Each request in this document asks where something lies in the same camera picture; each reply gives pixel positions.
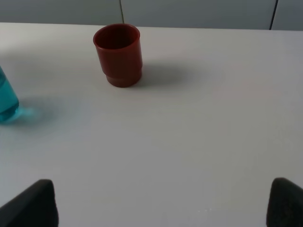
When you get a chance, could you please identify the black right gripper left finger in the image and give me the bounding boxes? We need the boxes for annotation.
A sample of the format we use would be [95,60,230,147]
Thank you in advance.
[0,179,59,227]

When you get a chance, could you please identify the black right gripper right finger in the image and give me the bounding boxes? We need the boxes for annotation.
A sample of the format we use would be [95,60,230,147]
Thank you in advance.
[266,177,303,227]

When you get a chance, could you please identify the red plastic cup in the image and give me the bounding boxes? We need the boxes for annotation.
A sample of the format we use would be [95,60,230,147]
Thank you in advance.
[93,24,143,87]

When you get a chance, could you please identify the teal translucent plastic cup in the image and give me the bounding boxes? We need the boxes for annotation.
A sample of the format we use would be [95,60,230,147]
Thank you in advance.
[0,68,19,122]

